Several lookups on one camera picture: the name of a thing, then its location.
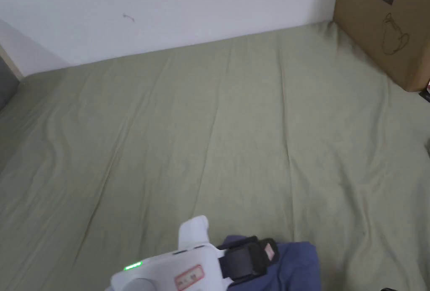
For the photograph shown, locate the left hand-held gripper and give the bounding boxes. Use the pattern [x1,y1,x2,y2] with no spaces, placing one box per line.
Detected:
[110,215,281,291]

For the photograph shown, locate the dark blue garment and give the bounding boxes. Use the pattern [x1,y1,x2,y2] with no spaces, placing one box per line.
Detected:
[223,235,320,291]

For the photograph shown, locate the bed with pale green sheet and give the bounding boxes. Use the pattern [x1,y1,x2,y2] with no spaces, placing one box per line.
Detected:
[0,20,430,291]

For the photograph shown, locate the brown cardboard carton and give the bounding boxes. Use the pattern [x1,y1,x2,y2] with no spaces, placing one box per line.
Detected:
[333,0,430,93]

